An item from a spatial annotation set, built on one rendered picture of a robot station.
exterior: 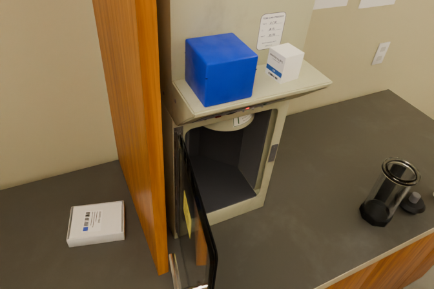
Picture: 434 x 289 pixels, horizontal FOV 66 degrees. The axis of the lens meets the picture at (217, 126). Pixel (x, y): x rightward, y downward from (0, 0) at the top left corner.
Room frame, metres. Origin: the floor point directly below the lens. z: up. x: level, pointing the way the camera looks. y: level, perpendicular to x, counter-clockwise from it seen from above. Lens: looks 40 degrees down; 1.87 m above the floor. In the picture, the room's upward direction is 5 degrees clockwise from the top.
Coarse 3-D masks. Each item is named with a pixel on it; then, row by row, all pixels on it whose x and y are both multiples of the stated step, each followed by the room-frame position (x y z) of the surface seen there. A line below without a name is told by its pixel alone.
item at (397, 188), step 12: (384, 168) 0.73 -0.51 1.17; (396, 168) 0.77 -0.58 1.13; (408, 168) 0.75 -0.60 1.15; (384, 180) 0.71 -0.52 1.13; (408, 180) 0.69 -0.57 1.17; (372, 192) 0.73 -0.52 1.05; (384, 192) 0.70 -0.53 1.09; (396, 192) 0.68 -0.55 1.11; (372, 204) 0.71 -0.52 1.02; (384, 204) 0.69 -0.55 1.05; (396, 204) 0.68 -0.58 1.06; (372, 216) 0.69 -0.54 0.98; (384, 216) 0.68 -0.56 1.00
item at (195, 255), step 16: (192, 192) 0.39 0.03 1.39; (192, 208) 0.39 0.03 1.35; (192, 224) 0.38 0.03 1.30; (192, 240) 0.38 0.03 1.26; (208, 240) 0.30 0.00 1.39; (192, 256) 0.37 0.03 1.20; (208, 256) 0.28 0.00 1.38; (192, 272) 0.36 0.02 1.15; (208, 272) 0.27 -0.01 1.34; (208, 288) 0.27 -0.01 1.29
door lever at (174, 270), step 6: (174, 258) 0.36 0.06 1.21; (174, 264) 0.35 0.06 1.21; (174, 270) 0.33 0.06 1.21; (174, 276) 0.32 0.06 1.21; (174, 282) 0.31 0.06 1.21; (180, 282) 0.31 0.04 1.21; (198, 282) 0.31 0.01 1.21; (174, 288) 0.30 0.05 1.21; (180, 288) 0.30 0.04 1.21; (186, 288) 0.30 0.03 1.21; (192, 288) 0.30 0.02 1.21; (198, 288) 0.30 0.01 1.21
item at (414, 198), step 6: (408, 192) 0.81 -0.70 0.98; (414, 192) 0.79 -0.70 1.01; (408, 198) 0.78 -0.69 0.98; (414, 198) 0.77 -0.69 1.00; (420, 198) 0.79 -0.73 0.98; (402, 204) 0.76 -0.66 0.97; (408, 204) 0.76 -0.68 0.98; (414, 204) 0.76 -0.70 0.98; (420, 204) 0.76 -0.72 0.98; (408, 210) 0.74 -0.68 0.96; (414, 210) 0.74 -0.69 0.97; (420, 210) 0.74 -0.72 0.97
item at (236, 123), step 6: (252, 114) 0.72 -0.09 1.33; (228, 120) 0.67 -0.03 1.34; (234, 120) 0.67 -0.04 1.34; (240, 120) 0.68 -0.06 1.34; (246, 120) 0.69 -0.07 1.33; (252, 120) 0.71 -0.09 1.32; (204, 126) 0.67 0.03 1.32; (210, 126) 0.66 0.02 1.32; (216, 126) 0.66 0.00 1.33; (222, 126) 0.66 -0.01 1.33; (228, 126) 0.66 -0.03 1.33; (234, 126) 0.66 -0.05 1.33; (240, 126) 0.67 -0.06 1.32
